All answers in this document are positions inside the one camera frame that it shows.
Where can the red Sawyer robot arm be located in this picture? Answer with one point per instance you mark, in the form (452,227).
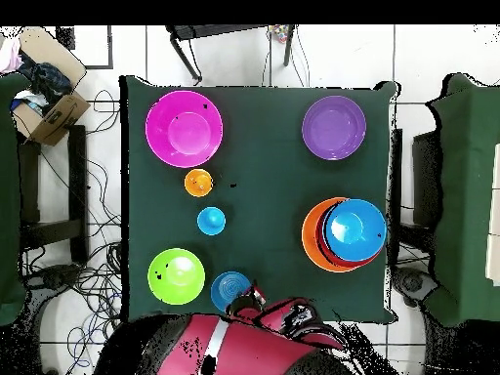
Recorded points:
(254,347)

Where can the orange cup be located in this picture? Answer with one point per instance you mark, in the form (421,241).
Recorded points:
(198,183)

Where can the pink white cloth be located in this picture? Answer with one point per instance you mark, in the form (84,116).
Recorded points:
(9,54)

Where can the orange bowl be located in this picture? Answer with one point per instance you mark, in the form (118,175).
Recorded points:
(310,242)

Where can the black metal stool frame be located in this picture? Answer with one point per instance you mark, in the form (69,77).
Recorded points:
(218,30)

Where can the dark blue cloth bundle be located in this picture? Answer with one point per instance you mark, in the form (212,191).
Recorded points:
(47,78)

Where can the pink bowl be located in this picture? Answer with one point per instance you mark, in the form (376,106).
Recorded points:
(183,129)

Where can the dark green table cloth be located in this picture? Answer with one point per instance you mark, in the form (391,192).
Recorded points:
(254,125)

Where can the blue cup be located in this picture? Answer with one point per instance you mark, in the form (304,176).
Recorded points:
(211,221)

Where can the black bench frame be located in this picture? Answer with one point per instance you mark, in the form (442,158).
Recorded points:
(77,175)

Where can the large blue bowl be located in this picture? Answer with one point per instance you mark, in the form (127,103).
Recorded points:
(355,230)

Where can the small translucent blue bowl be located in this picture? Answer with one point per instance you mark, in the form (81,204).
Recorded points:
(226,289)

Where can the colourful toy pile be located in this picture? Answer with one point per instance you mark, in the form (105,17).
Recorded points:
(279,33)

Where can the green bowl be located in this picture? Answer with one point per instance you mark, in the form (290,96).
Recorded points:
(175,277)

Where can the red bowl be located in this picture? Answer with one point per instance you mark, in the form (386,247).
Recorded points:
(324,252)

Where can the cardboard box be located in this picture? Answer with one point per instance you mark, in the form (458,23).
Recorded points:
(58,121)

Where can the black box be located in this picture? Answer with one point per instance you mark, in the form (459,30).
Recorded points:
(425,179)

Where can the purple bowl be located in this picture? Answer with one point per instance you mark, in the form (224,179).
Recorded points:
(334,128)

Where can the green cloth covered table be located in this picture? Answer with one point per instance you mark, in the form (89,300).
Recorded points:
(9,195)
(468,175)

